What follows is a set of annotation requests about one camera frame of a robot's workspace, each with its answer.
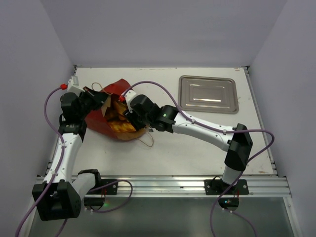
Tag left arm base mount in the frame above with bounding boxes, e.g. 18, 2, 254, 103
83, 179, 118, 210

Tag braided fake bread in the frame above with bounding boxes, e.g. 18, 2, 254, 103
108, 120, 136, 133

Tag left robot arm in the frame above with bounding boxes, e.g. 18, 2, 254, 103
32, 87, 108, 221

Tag metal tray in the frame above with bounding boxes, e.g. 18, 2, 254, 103
178, 75, 239, 114

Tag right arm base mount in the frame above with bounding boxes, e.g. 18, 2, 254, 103
204, 176, 249, 211

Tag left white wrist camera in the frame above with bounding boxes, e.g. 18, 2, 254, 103
60, 76, 84, 95

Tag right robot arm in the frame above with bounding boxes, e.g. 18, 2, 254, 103
123, 90, 253, 194

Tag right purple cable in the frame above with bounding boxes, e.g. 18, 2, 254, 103
118, 80, 275, 237

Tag aluminium mounting rail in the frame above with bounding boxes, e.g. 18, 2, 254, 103
101, 175, 292, 198

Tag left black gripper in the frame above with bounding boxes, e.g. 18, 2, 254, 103
77, 86, 110, 119

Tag red paper bag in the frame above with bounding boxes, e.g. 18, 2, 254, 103
85, 79, 154, 147

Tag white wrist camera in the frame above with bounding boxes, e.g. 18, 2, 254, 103
118, 90, 137, 106
60, 76, 84, 95

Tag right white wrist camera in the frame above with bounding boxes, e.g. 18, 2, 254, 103
118, 90, 137, 106

